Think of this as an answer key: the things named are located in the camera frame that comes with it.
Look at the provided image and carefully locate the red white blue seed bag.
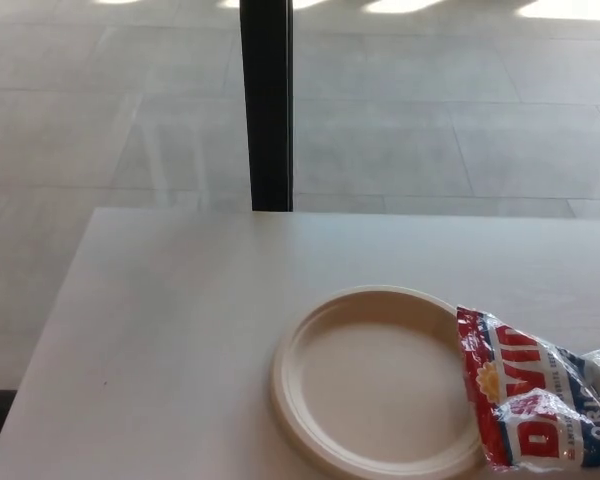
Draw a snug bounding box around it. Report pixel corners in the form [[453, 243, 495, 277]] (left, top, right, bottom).
[[454, 304, 600, 474]]

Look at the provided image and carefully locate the round cream paper plate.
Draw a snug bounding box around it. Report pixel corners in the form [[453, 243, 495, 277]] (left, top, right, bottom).
[[269, 284, 484, 480]]

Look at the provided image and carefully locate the black window frame post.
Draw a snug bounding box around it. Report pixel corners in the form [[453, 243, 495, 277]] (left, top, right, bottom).
[[238, 0, 296, 213]]

